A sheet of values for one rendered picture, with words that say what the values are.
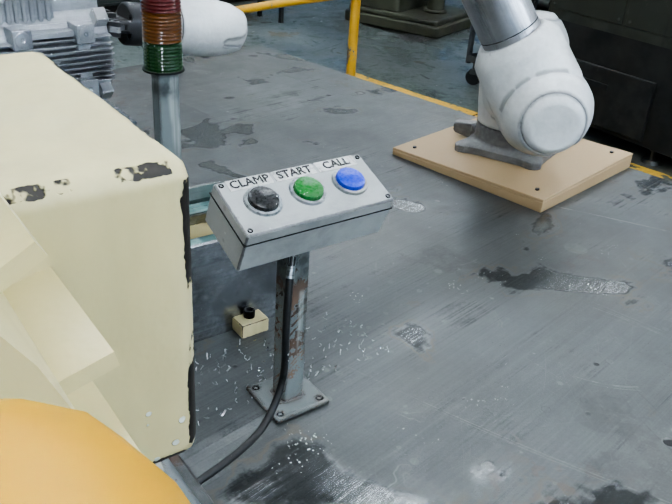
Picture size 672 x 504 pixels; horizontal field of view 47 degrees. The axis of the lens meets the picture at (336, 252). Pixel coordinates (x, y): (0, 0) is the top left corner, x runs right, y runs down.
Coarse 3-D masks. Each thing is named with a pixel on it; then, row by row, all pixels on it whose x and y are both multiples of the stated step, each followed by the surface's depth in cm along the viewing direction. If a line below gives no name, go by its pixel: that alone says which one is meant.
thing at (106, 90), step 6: (90, 12) 127; (96, 12) 126; (102, 12) 127; (96, 18) 126; (102, 18) 126; (108, 18) 127; (96, 24) 127; (102, 24) 128; (102, 84) 132; (108, 84) 133; (102, 90) 132; (108, 90) 132; (102, 96) 133; (108, 96) 134
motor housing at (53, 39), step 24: (72, 0) 126; (96, 0) 128; (24, 24) 121; (48, 24) 123; (0, 48) 118; (48, 48) 121; (72, 48) 125; (96, 48) 126; (72, 72) 126; (96, 72) 130
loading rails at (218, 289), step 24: (192, 192) 105; (192, 216) 101; (192, 240) 95; (216, 240) 92; (192, 264) 91; (216, 264) 93; (264, 264) 98; (192, 288) 93; (216, 288) 95; (240, 288) 97; (264, 288) 99; (216, 312) 96; (240, 312) 99; (264, 312) 101; (240, 336) 98
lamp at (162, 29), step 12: (144, 12) 113; (180, 12) 115; (144, 24) 114; (156, 24) 113; (168, 24) 114; (180, 24) 116; (144, 36) 115; (156, 36) 114; (168, 36) 115; (180, 36) 117
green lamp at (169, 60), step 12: (144, 48) 116; (156, 48) 115; (168, 48) 115; (180, 48) 117; (144, 60) 117; (156, 60) 116; (168, 60) 116; (180, 60) 118; (156, 72) 117; (168, 72) 117
